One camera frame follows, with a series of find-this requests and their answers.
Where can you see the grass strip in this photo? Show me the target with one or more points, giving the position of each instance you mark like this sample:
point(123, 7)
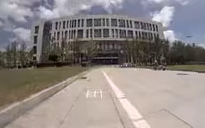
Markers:
point(193, 67)

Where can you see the grass field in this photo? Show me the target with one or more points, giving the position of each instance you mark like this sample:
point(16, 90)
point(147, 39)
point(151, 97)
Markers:
point(20, 83)

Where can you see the curved white building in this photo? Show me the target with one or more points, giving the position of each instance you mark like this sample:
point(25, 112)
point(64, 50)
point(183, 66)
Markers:
point(100, 33)

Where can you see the grey stone kerb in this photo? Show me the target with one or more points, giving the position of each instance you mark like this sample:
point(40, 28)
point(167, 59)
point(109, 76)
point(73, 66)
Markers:
point(20, 108)

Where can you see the row of trees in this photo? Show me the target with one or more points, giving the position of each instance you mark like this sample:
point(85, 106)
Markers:
point(10, 58)
point(186, 53)

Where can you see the pale slab paved plaza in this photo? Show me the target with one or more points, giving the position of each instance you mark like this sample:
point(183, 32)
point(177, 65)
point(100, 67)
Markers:
point(163, 96)

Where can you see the vehicle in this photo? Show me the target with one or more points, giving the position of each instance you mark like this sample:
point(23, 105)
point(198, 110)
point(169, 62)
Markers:
point(127, 65)

